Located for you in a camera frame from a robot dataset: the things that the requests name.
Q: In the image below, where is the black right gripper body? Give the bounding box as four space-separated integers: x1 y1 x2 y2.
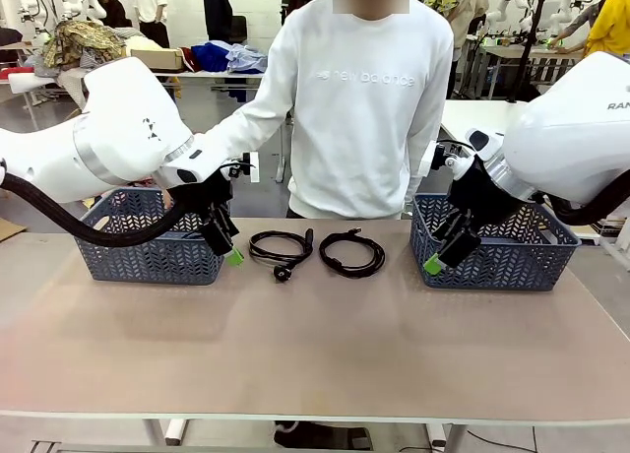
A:
445 159 524 227

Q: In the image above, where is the black floor base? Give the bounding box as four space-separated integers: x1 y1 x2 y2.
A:
273 420 375 450

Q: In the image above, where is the light blue shirt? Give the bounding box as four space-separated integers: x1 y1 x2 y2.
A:
224 42 271 75

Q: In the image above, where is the grey plastic basket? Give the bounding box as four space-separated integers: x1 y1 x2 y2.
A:
410 192 583 292
73 186 232 287

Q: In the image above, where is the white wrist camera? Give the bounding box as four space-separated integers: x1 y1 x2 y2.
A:
418 140 473 178
228 151 261 184

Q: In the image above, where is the white clothes table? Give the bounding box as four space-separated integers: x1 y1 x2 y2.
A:
152 67 270 99

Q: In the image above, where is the person in yellow jacket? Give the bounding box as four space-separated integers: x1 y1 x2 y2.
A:
560 0 630 60

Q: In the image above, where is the person in beige jacket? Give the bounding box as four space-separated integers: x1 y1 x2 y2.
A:
445 0 491 99

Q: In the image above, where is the person in black clothes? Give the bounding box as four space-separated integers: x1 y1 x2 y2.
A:
202 0 234 43

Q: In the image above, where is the person in white sweatshirt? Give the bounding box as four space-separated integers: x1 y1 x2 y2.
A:
194 0 455 222

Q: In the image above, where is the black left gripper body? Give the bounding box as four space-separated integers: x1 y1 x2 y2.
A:
192 172 235 224

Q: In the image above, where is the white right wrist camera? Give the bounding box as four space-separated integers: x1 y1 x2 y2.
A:
418 140 473 178

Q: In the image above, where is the white side table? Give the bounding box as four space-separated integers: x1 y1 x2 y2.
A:
439 99 531 144

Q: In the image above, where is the grey background table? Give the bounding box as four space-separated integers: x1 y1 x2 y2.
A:
476 42 585 99

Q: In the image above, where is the masked person in black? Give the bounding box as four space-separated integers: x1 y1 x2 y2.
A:
92 0 128 29

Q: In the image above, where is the cream fabric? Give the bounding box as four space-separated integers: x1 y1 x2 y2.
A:
120 34 159 60

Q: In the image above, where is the thin black data cable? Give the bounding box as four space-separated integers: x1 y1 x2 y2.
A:
318 226 387 280

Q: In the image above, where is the black right arm hose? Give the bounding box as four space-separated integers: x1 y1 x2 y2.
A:
534 174 630 227

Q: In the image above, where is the white padded board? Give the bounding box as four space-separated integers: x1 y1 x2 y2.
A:
7 71 86 98

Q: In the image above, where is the person in white shirt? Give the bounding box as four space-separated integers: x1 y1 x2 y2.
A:
132 0 171 48

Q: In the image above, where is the brown cardboard box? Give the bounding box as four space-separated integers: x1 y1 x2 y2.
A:
130 47 186 72

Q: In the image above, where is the black power cable slim connector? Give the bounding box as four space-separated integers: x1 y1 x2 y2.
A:
248 228 315 285

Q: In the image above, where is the person's right forearm white sleeve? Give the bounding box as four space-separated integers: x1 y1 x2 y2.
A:
194 96 286 152

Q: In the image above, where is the person's right hand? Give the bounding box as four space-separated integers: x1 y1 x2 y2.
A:
130 176 175 211

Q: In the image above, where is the person's left forearm white sleeve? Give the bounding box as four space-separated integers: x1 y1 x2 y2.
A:
406 142 440 219

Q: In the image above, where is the blue cloth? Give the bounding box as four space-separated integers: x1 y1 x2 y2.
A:
190 41 232 73

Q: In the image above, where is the black tripod pole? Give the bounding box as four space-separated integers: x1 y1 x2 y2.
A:
509 0 551 104

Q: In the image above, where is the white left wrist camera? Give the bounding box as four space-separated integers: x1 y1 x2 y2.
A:
228 151 261 184

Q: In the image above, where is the white table leg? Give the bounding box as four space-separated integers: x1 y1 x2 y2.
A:
163 417 189 447

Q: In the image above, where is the patterned clothes pile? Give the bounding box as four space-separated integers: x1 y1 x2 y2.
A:
41 19 130 73

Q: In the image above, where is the dark red cloth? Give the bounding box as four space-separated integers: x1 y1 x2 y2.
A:
178 45 199 73

